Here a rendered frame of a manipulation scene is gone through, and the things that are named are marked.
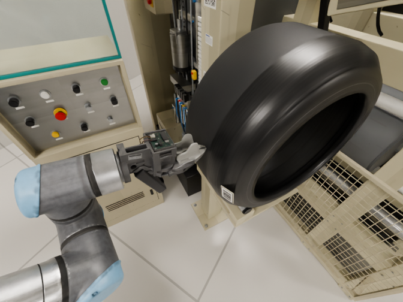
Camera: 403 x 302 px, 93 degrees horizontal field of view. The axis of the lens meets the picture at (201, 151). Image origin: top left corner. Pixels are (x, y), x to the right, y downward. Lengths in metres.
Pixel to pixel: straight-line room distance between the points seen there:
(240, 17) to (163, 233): 1.52
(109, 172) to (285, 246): 1.57
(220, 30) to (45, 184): 0.61
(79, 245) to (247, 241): 1.41
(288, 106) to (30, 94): 0.98
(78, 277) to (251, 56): 0.55
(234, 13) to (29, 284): 0.78
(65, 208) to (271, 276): 1.48
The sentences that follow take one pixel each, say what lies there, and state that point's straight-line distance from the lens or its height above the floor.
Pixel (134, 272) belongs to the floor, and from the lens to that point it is 1.70.
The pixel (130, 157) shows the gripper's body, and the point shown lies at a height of 1.31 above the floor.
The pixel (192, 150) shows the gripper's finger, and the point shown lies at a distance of 0.45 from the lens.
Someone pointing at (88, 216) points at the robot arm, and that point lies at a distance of 0.49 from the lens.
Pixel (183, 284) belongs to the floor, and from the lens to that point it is 1.62.
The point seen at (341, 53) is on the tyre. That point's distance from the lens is 0.51.
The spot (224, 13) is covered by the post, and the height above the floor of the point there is 1.47.
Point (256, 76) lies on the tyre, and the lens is 0.45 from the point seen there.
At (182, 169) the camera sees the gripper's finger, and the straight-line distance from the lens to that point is 0.44.
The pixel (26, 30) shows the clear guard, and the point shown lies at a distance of 0.98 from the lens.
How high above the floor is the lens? 1.60
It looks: 47 degrees down
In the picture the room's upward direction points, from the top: straight up
